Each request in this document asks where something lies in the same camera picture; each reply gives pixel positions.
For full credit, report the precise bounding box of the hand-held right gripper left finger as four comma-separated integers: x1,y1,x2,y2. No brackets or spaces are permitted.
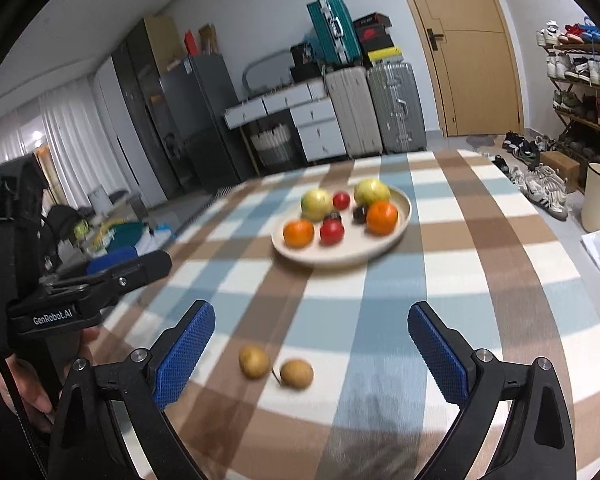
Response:
46,299,222,480

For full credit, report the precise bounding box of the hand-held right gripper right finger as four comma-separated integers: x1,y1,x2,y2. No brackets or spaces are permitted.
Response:
406,300,579,480

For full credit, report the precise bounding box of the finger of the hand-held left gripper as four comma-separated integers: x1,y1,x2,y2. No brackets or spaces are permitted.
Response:
86,246,139,276
99,250,174,295

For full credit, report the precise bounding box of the brown kiwi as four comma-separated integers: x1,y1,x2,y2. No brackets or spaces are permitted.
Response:
280,358,314,389
238,346,271,380

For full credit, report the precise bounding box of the cream round plate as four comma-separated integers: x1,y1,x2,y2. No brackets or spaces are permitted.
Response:
271,182,412,268

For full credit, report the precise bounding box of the orange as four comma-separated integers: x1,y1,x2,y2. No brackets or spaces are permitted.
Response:
283,220,315,249
366,201,399,236

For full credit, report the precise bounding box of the green lemon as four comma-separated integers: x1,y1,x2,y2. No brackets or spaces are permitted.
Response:
353,178,392,207

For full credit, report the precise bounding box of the yellow lemon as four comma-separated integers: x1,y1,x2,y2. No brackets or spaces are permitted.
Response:
300,188,335,217

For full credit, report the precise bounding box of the person's left hand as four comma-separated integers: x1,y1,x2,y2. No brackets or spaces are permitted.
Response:
0,326,102,434

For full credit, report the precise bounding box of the teal basin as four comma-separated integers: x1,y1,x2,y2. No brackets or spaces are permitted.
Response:
105,220,148,251

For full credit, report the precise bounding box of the black backpack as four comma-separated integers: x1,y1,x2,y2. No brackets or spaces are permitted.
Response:
45,204,93,256

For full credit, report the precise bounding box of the white curtain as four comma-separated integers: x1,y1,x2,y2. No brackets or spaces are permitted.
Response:
0,87,146,241

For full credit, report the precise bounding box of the dark tall cabinet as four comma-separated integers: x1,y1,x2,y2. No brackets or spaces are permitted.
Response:
111,15,181,201

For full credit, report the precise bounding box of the grey refrigerator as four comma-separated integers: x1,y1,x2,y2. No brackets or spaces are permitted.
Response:
160,55,253,191

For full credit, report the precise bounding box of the woven laundry basket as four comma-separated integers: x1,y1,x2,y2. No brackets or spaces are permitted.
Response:
250,122,301,168

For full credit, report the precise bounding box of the scattered sneakers group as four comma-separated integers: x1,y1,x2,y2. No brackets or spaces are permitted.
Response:
492,132,571,221

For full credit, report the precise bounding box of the white desk with drawers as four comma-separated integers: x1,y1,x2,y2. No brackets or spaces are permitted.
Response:
224,82,327,129

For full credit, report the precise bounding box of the cardboard box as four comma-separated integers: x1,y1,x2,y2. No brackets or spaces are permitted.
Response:
539,151,581,193

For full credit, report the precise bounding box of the large brown carton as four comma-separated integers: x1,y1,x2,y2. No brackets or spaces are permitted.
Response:
142,14,186,73

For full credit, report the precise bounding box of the white drawer cabinet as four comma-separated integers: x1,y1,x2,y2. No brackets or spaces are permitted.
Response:
291,97,348,162

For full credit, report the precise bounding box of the silver suitcase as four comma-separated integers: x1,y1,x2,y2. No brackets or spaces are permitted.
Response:
366,61,427,155

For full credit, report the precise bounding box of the beige suitcase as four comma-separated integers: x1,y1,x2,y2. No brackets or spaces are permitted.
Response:
325,66,383,158

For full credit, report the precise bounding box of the black bag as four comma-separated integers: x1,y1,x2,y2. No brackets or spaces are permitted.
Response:
290,42,326,81

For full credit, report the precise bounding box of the wooden shoe rack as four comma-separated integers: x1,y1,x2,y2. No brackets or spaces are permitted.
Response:
537,35,600,176

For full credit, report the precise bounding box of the wooden door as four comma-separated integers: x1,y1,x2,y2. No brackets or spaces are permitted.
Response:
395,0,525,137

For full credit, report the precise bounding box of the black and yellow box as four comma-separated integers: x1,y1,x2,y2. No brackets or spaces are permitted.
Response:
367,46,403,67

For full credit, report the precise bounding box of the teal suitcase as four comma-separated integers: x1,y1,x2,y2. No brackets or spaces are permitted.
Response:
307,0,363,68

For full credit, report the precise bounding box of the row of assorted shoes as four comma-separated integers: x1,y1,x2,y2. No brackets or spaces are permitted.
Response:
536,17,600,133

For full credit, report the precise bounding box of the black and red shoebox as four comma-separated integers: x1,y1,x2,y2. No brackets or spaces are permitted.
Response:
352,12,395,53

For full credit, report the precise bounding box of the curved metal tube frame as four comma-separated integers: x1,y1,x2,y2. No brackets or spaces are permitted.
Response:
242,52,293,96

